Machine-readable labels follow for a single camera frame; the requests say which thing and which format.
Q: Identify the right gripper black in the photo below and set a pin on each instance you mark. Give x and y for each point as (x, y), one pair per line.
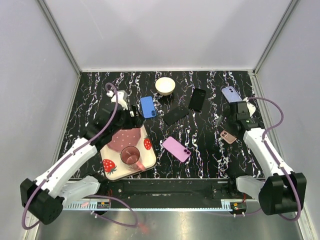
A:
(228, 116)

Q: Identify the blue phone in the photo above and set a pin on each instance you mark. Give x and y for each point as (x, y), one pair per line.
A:
(148, 107)

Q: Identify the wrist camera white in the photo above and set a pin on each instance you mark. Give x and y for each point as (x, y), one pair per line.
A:
(251, 108)
(121, 98)

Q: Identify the cream bowl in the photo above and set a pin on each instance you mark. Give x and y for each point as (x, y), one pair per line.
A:
(165, 86)

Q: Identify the lilac cased phone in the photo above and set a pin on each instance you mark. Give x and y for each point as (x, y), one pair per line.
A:
(231, 95)

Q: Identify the black phone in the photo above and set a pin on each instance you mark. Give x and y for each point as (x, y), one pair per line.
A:
(175, 115)

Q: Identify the pink dotted plate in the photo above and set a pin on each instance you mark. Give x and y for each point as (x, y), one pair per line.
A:
(124, 138)

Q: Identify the strawberry pattern tray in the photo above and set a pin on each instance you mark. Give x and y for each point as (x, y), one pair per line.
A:
(114, 169)

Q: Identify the purple phone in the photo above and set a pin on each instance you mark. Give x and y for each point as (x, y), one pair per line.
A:
(179, 151)

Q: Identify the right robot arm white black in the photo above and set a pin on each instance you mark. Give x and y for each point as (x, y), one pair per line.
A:
(283, 190)

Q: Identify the pink glass mug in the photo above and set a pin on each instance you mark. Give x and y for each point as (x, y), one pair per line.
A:
(131, 157)

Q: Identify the pink phone case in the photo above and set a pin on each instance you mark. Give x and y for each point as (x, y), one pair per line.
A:
(227, 137)

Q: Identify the black phone case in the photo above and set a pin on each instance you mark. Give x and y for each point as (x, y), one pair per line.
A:
(197, 99)

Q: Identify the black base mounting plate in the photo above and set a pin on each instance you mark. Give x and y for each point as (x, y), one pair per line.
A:
(165, 193)

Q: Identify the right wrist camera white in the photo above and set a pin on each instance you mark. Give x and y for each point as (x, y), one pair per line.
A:
(251, 108)

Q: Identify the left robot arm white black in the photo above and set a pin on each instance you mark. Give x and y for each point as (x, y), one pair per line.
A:
(45, 197)

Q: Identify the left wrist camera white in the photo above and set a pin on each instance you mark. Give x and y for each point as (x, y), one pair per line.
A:
(121, 98)

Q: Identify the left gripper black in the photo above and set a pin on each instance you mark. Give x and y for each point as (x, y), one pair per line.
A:
(136, 121)

